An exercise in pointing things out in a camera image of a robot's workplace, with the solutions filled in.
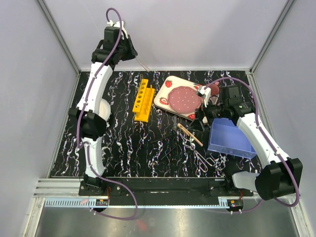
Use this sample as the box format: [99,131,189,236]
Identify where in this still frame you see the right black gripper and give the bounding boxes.
[188,96,229,132]

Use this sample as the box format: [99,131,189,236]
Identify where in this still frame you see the pink patterned mug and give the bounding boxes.
[207,82,220,104]

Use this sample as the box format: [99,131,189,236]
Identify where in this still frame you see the glass test tube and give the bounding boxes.
[139,74,144,85]
[135,56,150,72]
[172,116,178,131]

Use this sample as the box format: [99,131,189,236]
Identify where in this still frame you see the wooden test tube clamp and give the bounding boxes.
[177,123,203,147]

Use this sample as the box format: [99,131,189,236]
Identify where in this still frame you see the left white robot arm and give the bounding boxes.
[68,22,137,196]

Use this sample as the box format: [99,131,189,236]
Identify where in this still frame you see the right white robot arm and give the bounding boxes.
[197,85,303,200]

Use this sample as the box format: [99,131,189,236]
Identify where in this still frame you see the pink polka dot plate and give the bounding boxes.
[167,86,201,114]

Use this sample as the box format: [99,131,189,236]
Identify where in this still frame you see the blue plastic box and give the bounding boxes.
[207,118,257,159]

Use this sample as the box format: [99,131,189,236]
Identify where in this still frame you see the metal crucible tongs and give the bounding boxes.
[179,133,212,173]

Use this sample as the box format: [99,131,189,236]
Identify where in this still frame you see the yellow test tube rack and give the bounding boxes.
[132,79,156,122]

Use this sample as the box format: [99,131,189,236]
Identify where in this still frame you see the white paper plate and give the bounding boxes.
[98,99,111,121]

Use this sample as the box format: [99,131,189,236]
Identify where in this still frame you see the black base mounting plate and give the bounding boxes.
[79,177,253,208]

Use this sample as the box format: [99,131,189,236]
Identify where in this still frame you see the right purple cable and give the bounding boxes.
[203,77,301,214]

